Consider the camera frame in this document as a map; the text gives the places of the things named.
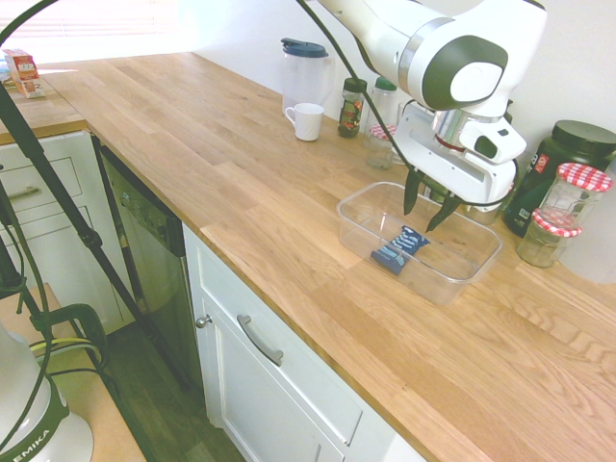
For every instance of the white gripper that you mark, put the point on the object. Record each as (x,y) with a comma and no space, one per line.
(447,166)

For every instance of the blue protein bar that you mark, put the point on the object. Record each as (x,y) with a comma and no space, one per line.
(399,250)

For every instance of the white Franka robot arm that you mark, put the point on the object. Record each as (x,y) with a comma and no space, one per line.
(433,33)

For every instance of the clear plastic container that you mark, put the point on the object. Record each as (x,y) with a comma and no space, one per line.
(462,269)

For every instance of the large black protein tub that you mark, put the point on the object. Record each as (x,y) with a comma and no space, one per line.
(577,144)

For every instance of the green cup foil lid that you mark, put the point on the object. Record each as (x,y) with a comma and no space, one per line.
(438,195)

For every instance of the glass jar red checked lid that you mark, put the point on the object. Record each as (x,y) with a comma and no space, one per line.
(483,216)
(377,149)
(546,243)

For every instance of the clear bottle green lid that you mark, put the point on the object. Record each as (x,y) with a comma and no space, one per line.
(385,103)

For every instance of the dark jar green lid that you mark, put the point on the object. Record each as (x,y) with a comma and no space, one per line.
(351,113)

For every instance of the white ceramic mug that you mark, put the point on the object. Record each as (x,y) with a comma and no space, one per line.
(308,122)

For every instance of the tall jar red checked lid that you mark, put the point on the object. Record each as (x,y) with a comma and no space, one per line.
(577,192)

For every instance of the clear pitcher blue lid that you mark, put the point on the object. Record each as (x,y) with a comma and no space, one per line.
(305,77)

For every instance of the silver round cabinet knob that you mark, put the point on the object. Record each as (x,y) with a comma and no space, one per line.
(204,321)

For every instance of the white cabinet under counter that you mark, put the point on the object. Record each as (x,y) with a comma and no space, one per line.
(269,409)

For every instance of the stainless steel dishwasher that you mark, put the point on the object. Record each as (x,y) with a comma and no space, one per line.
(154,260)

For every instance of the dark green clamp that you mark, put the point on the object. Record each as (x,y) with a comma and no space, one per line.
(79,313)

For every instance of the white drawer cabinet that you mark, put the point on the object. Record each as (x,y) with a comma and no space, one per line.
(62,168)

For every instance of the tan wooden mounting board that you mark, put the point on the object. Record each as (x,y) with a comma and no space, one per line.
(103,418)

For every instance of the orange white carton box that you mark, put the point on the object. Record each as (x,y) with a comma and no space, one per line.
(21,65)
(31,89)

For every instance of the black camera tripod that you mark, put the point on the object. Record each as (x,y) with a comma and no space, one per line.
(58,192)

